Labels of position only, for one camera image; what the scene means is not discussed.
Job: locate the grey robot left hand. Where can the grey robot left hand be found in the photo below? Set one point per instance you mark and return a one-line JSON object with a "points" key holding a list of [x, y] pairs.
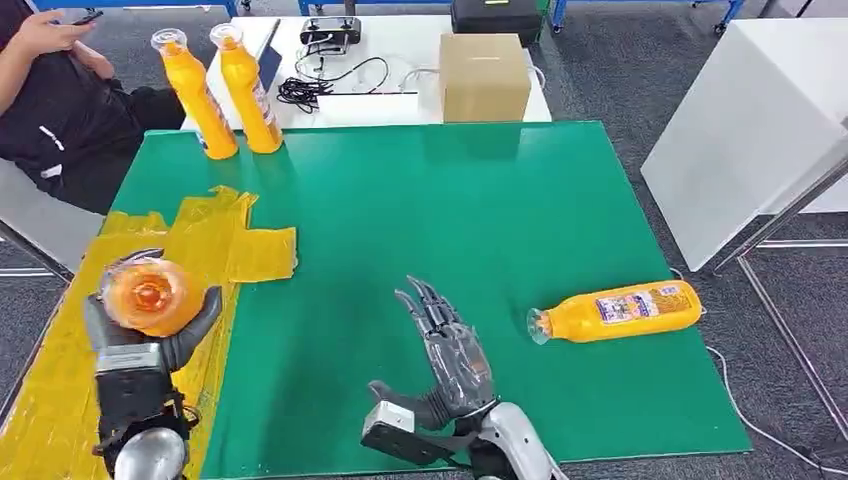
{"points": [[192, 331]]}

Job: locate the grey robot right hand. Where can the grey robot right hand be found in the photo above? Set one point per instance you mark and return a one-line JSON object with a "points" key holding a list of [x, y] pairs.
{"points": [[460, 371]]}

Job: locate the person's right hand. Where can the person's right hand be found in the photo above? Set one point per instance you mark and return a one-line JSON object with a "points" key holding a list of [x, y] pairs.
{"points": [[46, 33]]}

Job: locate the person's left hand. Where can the person's left hand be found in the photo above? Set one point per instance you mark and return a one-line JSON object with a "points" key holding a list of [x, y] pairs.
{"points": [[93, 60]]}

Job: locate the black phone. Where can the black phone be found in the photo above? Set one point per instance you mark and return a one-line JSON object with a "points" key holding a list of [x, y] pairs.
{"points": [[87, 17]]}

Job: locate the orange drink bottle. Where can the orange drink bottle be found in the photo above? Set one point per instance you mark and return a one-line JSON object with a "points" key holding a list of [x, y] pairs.
{"points": [[576, 321], [195, 99], [149, 298], [248, 99]]}

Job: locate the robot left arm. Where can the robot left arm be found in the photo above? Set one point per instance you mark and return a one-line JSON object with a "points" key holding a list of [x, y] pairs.
{"points": [[149, 457]]}

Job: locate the green table mat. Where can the green table mat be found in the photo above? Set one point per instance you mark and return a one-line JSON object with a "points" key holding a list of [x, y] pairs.
{"points": [[464, 212]]}

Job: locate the white chair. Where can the white chair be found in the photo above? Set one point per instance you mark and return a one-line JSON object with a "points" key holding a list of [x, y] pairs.
{"points": [[40, 218]]}

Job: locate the yellow plastic sheet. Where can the yellow plastic sheet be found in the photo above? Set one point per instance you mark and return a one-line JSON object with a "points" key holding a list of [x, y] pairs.
{"points": [[40, 411]]}

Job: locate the dark blue folder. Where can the dark blue folder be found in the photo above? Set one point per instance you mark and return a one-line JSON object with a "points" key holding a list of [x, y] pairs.
{"points": [[270, 66]]}

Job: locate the black remote controller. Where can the black remote controller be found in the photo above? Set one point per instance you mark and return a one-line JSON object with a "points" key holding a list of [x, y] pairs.
{"points": [[331, 30]]}

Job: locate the brown cardboard box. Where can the brown cardboard box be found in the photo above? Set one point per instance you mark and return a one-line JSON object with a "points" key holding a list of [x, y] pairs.
{"points": [[485, 83]]}

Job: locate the white table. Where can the white table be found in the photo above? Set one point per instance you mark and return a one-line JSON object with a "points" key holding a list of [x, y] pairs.
{"points": [[411, 43]]}

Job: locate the black equipment case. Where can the black equipment case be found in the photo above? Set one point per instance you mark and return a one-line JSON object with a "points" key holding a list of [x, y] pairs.
{"points": [[497, 20]]}

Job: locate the large white panel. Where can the large white panel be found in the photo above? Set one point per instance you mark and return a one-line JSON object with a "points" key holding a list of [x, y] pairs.
{"points": [[738, 136]]}

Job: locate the blue metal frame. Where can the blue metal frame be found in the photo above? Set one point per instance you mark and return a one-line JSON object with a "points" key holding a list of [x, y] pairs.
{"points": [[371, 2], [132, 3], [558, 13]]}

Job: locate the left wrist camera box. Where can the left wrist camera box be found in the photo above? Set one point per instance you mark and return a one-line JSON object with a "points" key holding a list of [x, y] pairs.
{"points": [[132, 391]]}

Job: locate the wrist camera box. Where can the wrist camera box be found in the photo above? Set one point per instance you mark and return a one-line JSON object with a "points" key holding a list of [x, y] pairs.
{"points": [[404, 434], [132, 391]]}

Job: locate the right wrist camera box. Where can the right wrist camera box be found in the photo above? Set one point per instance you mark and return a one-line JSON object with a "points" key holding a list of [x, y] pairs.
{"points": [[404, 434]]}

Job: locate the metal stand frame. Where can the metal stand frame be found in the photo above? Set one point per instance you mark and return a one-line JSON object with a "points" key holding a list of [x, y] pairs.
{"points": [[785, 338]]}

